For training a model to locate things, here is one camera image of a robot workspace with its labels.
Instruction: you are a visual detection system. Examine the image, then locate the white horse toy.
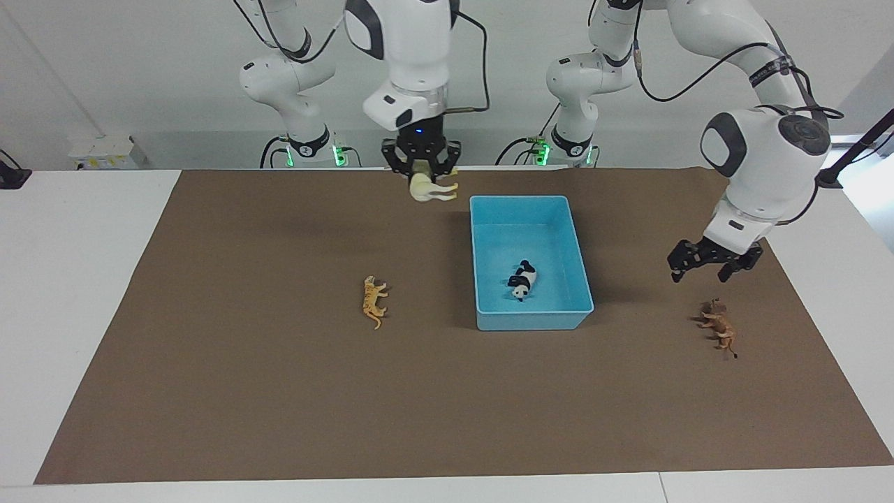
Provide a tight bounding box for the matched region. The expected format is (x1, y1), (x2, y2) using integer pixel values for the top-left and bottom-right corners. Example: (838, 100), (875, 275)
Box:
(409, 165), (460, 203)

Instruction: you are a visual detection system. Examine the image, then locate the brown lion toy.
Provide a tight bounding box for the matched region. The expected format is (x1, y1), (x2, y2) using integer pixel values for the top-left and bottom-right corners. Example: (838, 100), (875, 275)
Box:
(695, 298), (740, 360)

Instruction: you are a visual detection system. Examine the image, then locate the orange striped tiger toy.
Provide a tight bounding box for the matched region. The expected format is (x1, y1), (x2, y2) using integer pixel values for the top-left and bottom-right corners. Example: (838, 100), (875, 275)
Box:
(361, 275), (389, 330)

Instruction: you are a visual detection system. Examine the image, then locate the black and white panda toy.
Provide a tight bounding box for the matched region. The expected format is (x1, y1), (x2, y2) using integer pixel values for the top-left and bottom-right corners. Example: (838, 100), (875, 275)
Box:
(507, 260), (538, 302)

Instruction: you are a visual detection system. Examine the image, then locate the light blue storage box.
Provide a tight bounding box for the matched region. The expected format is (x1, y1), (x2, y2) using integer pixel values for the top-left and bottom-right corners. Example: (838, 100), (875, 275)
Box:
(469, 195), (595, 332)

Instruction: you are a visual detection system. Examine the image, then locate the white cardboard box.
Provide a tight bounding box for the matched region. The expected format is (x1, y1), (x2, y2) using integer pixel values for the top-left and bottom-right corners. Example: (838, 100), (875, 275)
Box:
(68, 135), (149, 170)

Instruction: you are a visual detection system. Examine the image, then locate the brown table mat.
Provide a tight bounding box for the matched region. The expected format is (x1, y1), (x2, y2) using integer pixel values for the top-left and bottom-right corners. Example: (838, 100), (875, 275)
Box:
(34, 168), (894, 485)

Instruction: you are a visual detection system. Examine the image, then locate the black base cable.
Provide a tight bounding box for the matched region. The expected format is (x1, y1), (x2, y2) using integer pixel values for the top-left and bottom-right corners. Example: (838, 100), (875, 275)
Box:
(260, 135), (291, 169)
(494, 105), (561, 166)

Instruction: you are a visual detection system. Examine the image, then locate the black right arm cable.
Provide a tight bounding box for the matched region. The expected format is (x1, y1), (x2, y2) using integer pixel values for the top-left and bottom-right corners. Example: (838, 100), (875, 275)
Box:
(234, 0), (491, 114)

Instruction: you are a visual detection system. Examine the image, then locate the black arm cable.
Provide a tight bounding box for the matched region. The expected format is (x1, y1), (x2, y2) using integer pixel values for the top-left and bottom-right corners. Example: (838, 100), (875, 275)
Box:
(590, 0), (846, 226)
(234, 0), (491, 114)

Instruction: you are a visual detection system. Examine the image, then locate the black camera stand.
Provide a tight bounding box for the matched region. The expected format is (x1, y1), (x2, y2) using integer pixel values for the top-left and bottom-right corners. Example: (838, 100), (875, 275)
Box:
(810, 108), (894, 189)
(0, 149), (33, 190)

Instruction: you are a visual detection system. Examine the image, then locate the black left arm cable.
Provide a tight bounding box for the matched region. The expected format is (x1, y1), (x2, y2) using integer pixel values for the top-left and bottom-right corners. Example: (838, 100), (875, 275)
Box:
(590, 0), (846, 226)

